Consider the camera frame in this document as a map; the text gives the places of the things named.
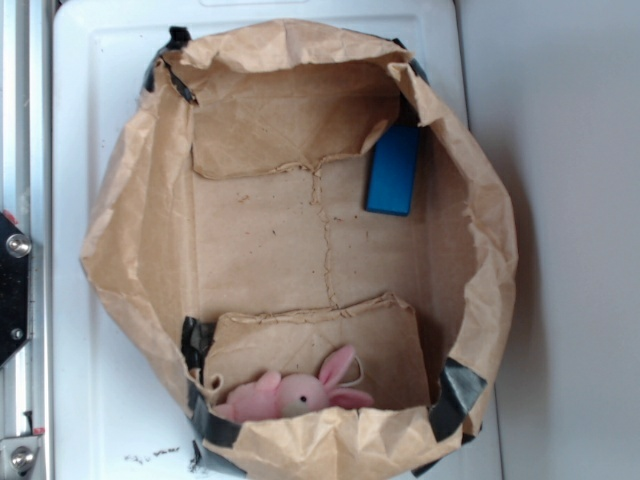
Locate blue rectangular block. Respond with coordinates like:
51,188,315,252
366,125,420,216

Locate white plastic tray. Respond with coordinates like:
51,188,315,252
52,1,471,479

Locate aluminium frame rail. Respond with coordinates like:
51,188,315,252
1,1,57,479

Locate black mounting bracket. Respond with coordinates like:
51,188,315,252
0,212,32,367

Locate brown paper bag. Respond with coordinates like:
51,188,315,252
81,19,518,479

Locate pink plush bunny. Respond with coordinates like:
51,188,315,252
214,345,374,423

